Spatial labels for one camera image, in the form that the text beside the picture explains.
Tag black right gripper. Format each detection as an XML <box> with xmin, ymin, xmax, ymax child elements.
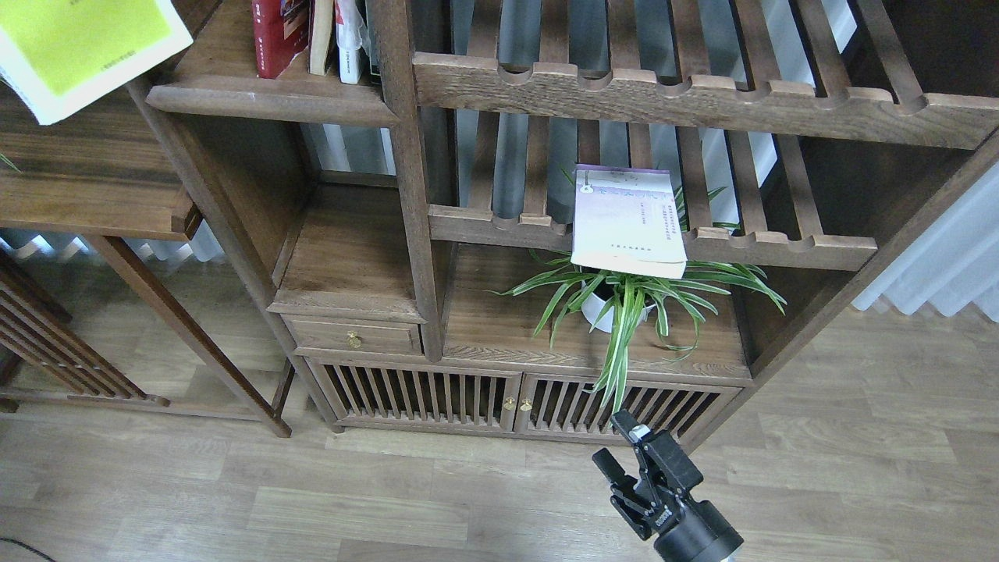
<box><xmin>592</xmin><ymin>409</ymin><xmax>745</xmax><ymax>561</ymax></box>

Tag pale purple cover book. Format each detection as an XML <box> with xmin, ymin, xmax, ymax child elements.
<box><xmin>571</xmin><ymin>164</ymin><xmax>688</xmax><ymax>279</ymax></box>

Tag red cover book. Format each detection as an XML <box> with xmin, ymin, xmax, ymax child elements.
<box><xmin>251</xmin><ymin>1</ymin><xmax>310</xmax><ymax>79</ymax></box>

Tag yellow green cover book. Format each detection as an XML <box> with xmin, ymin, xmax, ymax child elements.
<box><xmin>1</xmin><ymin>1</ymin><xmax>193</xmax><ymax>126</ymax></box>

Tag white curtain behind shelf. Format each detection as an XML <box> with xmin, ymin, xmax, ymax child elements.
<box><xmin>302</xmin><ymin>1</ymin><xmax>856</xmax><ymax>226</ymax></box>

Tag white plant pot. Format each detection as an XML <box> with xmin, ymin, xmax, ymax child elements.
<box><xmin>581</xmin><ymin>283</ymin><xmax>624</xmax><ymax>333</ymax></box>

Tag spider plant green leaves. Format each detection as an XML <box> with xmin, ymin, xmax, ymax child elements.
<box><xmin>489</xmin><ymin>165</ymin><xmax>788</xmax><ymax>427</ymax></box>

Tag dark wooden bookshelf cabinet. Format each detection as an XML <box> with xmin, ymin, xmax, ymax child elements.
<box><xmin>140</xmin><ymin>1</ymin><xmax>997</xmax><ymax>446</ymax></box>

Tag brass drawer knob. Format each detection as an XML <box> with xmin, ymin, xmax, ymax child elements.
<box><xmin>347</xmin><ymin>331</ymin><xmax>364</xmax><ymax>349</ymax></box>

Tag white curtain right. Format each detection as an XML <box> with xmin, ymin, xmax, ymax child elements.
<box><xmin>852</xmin><ymin>165</ymin><xmax>998</xmax><ymax>322</ymax></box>

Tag dark upright book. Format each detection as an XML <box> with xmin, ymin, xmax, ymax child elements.
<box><xmin>360</xmin><ymin>1</ymin><xmax>382</xmax><ymax>85</ymax></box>

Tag white red upright book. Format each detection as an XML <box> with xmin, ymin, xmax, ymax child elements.
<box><xmin>334</xmin><ymin>1</ymin><xmax>367</xmax><ymax>84</ymax></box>

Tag tan upright book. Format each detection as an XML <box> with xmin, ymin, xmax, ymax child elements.
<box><xmin>308</xmin><ymin>0</ymin><xmax>336</xmax><ymax>76</ymax></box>

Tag brown wooden side table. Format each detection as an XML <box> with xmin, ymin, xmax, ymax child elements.
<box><xmin>1</xmin><ymin>82</ymin><xmax>295</xmax><ymax>437</ymax></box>

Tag slatted wooden rack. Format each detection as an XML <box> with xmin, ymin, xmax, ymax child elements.
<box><xmin>1</xmin><ymin>252</ymin><xmax>171</xmax><ymax>411</ymax></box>

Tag black floor cable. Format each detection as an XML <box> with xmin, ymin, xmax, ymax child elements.
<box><xmin>0</xmin><ymin>539</ymin><xmax>52</xmax><ymax>562</ymax></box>

